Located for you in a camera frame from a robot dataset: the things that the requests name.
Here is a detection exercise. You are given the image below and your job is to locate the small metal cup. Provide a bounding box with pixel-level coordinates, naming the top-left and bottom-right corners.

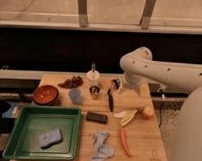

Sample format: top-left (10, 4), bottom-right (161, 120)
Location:
top-left (89, 86), bottom-right (100, 100)

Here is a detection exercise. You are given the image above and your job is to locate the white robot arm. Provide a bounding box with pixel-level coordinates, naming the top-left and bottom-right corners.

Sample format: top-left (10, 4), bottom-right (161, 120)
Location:
top-left (119, 46), bottom-right (202, 161)

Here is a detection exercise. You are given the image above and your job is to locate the blue plastic cup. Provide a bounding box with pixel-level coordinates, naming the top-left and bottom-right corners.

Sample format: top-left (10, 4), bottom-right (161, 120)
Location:
top-left (69, 88), bottom-right (82, 104)

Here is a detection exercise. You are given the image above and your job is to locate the black rectangular block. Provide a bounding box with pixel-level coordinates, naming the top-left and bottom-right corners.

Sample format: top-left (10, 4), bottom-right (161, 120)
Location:
top-left (86, 112), bottom-right (107, 124)

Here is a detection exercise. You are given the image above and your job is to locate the yellow banana peel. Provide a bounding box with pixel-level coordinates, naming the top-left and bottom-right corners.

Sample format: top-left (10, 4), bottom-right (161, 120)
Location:
top-left (113, 109), bottom-right (137, 127)

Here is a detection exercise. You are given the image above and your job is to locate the yellow apple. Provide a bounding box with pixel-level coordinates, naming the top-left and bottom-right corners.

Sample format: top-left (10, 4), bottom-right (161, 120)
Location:
top-left (141, 107), bottom-right (154, 119)

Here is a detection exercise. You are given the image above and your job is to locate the red wooden bowl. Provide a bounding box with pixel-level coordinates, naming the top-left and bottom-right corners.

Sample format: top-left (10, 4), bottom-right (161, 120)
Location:
top-left (33, 85), bottom-right (59, 105)

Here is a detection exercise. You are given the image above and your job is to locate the orange carrot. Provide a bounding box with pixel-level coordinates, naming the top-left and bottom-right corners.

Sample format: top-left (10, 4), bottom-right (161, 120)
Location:
top-left (120, 128), bottom-right (132, 157)

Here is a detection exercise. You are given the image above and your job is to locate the crumpled blue cloth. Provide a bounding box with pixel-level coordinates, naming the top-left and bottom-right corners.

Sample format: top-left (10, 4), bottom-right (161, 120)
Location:
top-left (91, 131), bottom-right (114, 161)

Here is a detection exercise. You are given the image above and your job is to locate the blue sponge in tray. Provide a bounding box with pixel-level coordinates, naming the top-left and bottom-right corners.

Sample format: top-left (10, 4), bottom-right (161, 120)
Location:
top-left (38, 128), bottom-right (63, 149)

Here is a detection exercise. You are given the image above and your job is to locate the green plastic tray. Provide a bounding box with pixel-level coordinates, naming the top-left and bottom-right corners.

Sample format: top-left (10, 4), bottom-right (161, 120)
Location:
top-left (3, 105), bottom-right (81, 161)

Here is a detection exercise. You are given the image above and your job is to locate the black handled kitchen tool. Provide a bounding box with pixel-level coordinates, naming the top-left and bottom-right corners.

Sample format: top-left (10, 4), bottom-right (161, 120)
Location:
top-left (107, 78), bottom-right (120, 111)

